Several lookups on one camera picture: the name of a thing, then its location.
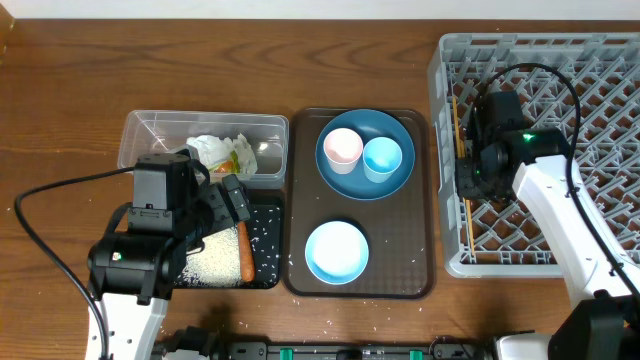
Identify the grey plastic dishwasher rack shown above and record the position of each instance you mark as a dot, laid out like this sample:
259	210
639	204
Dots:
585	84

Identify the black plastic tray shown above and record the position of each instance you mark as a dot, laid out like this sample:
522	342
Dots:
267	240

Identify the orange carrot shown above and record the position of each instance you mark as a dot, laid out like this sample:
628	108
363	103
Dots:
247	266

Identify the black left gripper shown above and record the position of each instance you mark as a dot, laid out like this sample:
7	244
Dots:
215	194

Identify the clear plastic waste bin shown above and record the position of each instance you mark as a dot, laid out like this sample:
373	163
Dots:
155	131

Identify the light blue rice bowl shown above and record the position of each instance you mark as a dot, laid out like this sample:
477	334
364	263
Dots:
337	253

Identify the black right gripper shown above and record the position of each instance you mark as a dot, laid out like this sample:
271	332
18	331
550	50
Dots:
465	184

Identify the brown serving tray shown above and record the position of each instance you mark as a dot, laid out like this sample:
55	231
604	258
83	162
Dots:
398	228

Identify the wooden chopstick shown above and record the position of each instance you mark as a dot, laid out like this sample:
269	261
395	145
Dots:
456	130
467	203

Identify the white tissue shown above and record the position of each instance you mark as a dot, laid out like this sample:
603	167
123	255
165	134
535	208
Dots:
212	151

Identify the pile of white rice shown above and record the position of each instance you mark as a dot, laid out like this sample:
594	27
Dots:
217	260

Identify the green food wrapper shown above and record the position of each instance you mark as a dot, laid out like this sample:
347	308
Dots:
238	157

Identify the light blue plastic cup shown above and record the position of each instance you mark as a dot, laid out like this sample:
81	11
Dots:
382	156

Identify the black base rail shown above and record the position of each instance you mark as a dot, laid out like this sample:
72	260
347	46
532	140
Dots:
263	351

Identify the pink plastic cup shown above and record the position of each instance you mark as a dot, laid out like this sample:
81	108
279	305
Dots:
343	148

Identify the dark blue plate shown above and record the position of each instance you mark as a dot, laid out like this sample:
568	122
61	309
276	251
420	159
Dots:
368	124

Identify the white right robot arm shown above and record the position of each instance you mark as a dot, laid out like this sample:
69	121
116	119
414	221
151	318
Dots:
510	159

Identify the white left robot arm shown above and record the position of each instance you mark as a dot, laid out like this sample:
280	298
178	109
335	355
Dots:
144	249

